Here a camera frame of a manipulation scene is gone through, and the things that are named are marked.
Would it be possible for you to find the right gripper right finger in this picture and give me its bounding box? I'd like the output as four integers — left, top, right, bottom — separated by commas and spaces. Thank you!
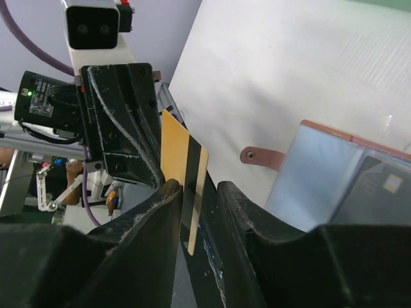
217, 182, 353, 307

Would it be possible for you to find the brown leather card holder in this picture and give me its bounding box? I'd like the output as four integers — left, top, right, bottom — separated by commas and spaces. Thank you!
240, 120, 410, 232

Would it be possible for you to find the dark grey credit card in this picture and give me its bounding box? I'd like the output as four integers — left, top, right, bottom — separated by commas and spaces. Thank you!
331, 155, 410, 226

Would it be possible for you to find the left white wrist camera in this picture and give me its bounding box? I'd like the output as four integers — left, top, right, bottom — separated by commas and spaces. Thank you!
61, 0, 136, 76

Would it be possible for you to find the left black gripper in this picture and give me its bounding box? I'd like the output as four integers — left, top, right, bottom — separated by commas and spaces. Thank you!
14, 63, 162, 189

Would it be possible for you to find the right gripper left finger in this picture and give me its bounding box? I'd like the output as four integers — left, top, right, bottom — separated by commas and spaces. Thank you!
69, 179, 183, 307

